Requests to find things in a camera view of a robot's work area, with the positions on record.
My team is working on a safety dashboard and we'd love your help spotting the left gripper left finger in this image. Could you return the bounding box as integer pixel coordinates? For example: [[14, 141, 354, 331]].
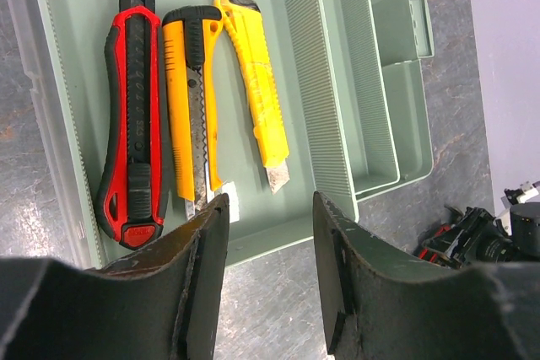
[[1, 194, 230, 359]]

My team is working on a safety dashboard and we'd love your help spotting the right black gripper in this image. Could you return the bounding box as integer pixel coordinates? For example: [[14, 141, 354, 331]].
[[415, 206, 539, 269]]

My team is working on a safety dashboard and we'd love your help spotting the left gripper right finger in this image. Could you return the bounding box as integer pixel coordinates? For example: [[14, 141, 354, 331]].
[[312, 192, 539, 359]]

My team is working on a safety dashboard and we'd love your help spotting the red black utility knife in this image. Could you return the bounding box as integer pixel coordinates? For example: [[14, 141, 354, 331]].
[[94, 0, 166, 250]]

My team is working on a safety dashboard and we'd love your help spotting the green clear-lid toolbox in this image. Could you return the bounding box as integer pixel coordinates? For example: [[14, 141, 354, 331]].
[[8, 0, 434, 267]]

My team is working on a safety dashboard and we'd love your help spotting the yellow black utility knife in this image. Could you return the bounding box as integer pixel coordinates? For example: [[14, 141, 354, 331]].
[[162, 5, 223, 219]]

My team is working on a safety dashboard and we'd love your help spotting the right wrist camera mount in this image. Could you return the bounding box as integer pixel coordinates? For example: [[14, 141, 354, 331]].
[[502, 181, 539, 208]]

